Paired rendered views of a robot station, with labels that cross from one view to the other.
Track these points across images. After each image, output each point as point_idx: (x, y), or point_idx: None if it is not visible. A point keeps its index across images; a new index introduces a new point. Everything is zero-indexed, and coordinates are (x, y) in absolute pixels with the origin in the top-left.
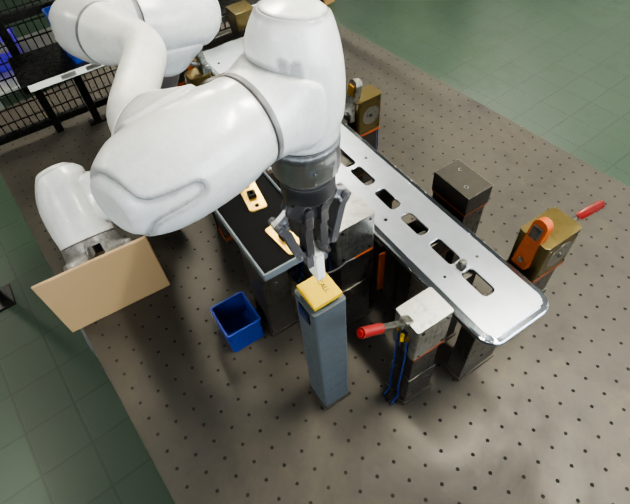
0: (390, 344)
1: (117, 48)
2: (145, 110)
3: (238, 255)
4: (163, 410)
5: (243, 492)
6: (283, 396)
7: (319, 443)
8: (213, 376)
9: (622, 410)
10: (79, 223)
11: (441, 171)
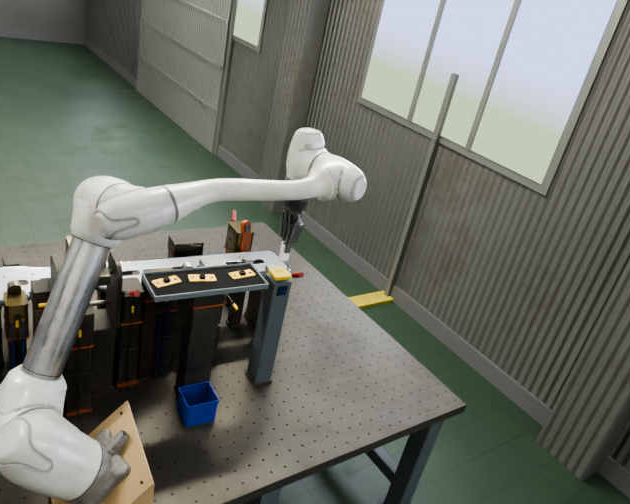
0: (234, 345)
1: (209, 195)
2: (339, 163)
3: (114, 405)
4: (252, 468)
5: (316, 428)
6: (257, 400)
7: (291, 389)
8: (231, 435)
9: (292, 288)
10: (89, 439)
11: (176, 242)
